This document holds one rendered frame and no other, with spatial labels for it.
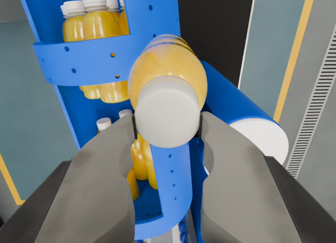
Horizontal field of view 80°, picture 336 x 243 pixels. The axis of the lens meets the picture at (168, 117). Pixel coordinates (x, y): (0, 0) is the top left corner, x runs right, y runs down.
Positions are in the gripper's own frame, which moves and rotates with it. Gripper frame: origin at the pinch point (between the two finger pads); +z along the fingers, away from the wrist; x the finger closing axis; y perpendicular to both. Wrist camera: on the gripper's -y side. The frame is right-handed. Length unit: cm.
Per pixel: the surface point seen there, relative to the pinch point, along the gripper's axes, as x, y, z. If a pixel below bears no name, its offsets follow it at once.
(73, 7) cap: -17.3, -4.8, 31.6
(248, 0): 49, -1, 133
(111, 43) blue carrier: -8.2, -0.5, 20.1
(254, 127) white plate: 25, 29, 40
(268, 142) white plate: 30, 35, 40
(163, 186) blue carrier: -2.2, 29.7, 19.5
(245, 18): 49, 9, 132
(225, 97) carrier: 20, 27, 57
